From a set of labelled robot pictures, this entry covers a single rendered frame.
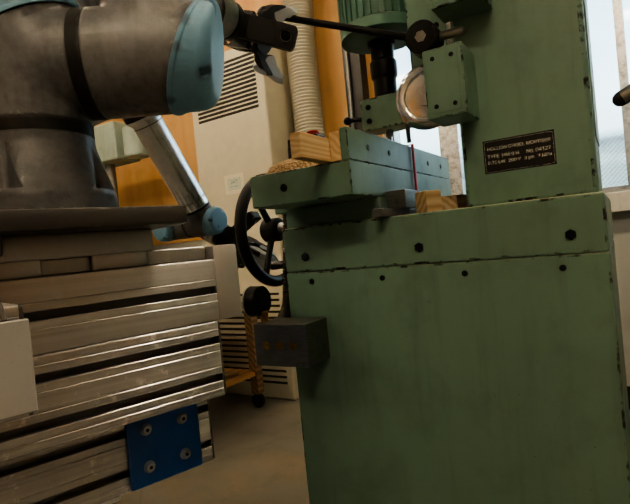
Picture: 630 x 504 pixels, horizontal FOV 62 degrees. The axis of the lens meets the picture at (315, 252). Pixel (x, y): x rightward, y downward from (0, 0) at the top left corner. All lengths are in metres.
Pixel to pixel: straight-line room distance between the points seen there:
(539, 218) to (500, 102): 0.25
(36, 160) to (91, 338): 0.18
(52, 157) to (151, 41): 0.15
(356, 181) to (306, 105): 1.80
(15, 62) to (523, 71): 0.78
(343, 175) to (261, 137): 1.80
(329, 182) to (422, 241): 0.19
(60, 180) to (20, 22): 0.16
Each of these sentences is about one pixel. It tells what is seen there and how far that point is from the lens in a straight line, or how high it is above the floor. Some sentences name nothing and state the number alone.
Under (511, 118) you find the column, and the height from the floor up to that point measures 0.95.
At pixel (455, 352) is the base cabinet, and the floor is 0.56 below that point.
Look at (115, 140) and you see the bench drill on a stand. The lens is 3.27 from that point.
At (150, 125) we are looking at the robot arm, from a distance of 1.36.
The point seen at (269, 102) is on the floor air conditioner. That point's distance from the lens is 2.71.
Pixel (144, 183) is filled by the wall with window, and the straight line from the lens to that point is 3.75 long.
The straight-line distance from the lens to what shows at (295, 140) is 0.84.
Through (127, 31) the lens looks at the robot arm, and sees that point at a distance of 0.59.
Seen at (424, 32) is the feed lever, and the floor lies 1.12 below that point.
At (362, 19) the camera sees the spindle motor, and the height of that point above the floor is 1.22.
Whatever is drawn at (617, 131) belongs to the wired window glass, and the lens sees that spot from 2.45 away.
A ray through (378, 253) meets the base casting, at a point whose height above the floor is 0.74.
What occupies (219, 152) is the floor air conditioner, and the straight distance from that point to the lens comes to 2.86.
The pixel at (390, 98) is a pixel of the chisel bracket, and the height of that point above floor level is 1.06.
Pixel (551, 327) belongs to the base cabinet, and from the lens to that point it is 0.90.
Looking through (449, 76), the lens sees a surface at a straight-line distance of 0.97.
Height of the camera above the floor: 0.76
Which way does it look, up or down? 1 degrees down
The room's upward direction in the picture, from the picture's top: 6 degrees counter-clockwise
